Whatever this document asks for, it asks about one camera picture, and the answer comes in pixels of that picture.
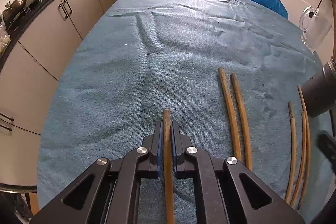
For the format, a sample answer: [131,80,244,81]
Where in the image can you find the wooden chopstick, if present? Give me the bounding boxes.
[285,101,296,204]
[290,111,307,207]
[297,85,311,210]
[163,110,175,224]
[218,67,242,160]
[230,73,253,171]

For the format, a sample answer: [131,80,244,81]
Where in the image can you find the lower kitchen cabinets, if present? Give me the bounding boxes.
[0,0,229,187]

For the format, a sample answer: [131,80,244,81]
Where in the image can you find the black utensil holder cup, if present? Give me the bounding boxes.
[302,59,336,117]

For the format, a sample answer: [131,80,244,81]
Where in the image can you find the clear glass mug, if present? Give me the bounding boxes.
[299,6,331,53]

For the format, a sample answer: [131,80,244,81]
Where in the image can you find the blue towel table cover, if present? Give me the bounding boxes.
[38,0,331,223]

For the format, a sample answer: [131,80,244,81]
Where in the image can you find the metal pot with lid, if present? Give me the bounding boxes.
[2,0,27,23]

